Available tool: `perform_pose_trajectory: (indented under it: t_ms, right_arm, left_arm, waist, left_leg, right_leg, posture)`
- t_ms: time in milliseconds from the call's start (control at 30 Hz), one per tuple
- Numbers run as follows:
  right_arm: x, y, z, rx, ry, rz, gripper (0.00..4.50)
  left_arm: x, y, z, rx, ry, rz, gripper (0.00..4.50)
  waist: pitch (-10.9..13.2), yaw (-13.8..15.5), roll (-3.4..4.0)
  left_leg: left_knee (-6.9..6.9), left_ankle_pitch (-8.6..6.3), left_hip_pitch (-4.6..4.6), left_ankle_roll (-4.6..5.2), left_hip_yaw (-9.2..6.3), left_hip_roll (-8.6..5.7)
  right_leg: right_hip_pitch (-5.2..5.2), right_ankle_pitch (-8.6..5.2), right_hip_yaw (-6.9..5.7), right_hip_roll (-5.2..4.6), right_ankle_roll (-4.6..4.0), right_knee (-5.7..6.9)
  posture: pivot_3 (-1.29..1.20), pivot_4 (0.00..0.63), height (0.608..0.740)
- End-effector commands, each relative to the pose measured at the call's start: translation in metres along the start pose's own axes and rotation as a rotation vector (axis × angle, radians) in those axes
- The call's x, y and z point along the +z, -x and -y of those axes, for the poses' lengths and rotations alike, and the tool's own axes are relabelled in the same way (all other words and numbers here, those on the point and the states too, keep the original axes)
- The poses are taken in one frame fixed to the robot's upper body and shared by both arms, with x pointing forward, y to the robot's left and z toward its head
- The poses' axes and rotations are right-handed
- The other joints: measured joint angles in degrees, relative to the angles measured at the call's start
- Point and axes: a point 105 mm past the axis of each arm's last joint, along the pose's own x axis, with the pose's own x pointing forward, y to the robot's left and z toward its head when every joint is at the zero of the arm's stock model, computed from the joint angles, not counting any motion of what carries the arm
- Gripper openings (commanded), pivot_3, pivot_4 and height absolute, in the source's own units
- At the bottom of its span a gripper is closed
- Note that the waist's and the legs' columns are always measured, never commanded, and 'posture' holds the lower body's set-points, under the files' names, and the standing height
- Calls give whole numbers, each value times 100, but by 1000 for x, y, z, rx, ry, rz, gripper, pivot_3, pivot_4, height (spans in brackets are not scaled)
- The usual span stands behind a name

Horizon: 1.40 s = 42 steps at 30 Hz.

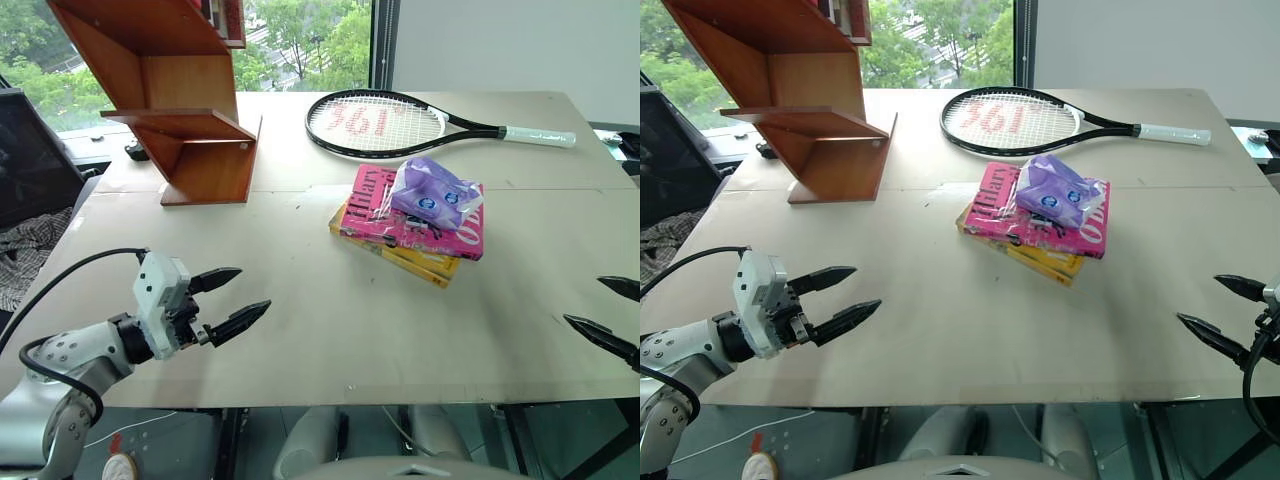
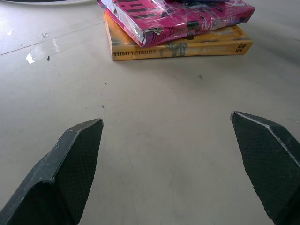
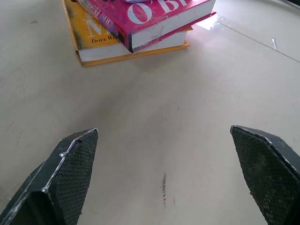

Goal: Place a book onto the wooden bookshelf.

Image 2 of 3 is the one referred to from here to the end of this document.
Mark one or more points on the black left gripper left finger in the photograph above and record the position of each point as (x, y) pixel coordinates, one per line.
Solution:
(63, 178)

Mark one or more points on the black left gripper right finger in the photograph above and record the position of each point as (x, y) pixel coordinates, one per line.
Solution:
(269, 164)

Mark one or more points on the yellow paperback book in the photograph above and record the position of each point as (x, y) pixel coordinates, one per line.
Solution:
(178, 48)

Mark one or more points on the pink paperback book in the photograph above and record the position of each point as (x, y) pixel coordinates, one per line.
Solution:
(178, 21)

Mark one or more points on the white clear tape strip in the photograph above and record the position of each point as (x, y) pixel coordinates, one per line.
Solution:
(41, 52)

